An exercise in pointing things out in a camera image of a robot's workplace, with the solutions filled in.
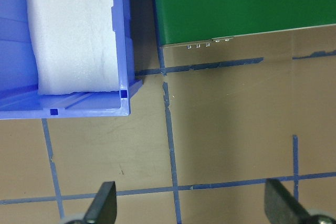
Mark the green conveyor belt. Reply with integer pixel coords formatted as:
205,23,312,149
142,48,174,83
155,0,335,46

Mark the left blue plastic bin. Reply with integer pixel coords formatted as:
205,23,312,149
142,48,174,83
1,0,142,120

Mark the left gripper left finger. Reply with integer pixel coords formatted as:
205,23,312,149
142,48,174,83
81,182,117,224

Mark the white foam pad left bin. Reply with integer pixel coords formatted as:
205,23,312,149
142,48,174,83
27,0,119,95

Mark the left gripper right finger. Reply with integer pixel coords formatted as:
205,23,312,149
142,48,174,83
264,179,314,224

